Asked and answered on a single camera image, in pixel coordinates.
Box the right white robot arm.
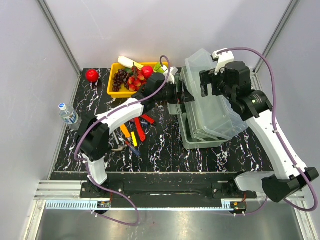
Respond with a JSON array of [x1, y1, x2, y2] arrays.
[[199, 61, 319, 203]]

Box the green pepper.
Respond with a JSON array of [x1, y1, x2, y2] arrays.
[[153, 62, 168, 74]]

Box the silver pliers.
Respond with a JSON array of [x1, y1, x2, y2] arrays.
[[111, 140, 127, 152]]

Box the orange handled tool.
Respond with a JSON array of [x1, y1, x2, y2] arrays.
[[120, 124, 131, 139]]

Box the yellow utility knife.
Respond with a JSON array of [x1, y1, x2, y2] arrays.
[[130, 131, 138, 147]]

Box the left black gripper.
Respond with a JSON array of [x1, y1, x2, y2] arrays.
[[155, 80, 195, 105]]

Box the dark purple grape bunch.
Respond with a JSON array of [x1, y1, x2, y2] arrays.
[[112, 69, 128, 92]]

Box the red apple in tray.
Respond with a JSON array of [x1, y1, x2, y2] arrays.
[[141, 65, 154, 79]]

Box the plastic water bottle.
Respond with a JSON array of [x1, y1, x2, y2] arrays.
[[58, 103, 82, 131]]

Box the aluminium frame rail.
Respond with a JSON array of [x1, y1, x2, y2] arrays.
[[34, 180, 86, 200]]

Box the clear plastic tool box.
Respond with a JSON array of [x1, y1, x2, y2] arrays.
[[167, 49, 248, 150]]

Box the white radish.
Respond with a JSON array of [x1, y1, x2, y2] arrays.
[[117, 56, 144, 70]]

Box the blue red screwdriver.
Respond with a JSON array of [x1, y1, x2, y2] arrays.
[[125, 141, 141, 157]]

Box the yellow plastic tray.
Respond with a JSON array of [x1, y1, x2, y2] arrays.
[[107, 61, 168, 98]]

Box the red lychee fruit bunch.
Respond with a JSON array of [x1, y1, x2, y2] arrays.
[[126, 66, 147, 92]]

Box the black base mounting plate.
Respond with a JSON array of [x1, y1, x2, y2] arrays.
[[79, 172, 258, 208]]

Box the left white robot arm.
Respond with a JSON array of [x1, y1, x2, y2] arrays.
[[74, 73, 195, 198]]

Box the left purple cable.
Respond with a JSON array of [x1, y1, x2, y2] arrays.
[[74, 55, 171, 225]]

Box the red handled pliers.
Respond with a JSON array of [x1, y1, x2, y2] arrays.
[[134, 114, 156, 142]]

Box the red apple on table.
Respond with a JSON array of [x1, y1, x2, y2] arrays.
[[85, 69, 100, 83]]

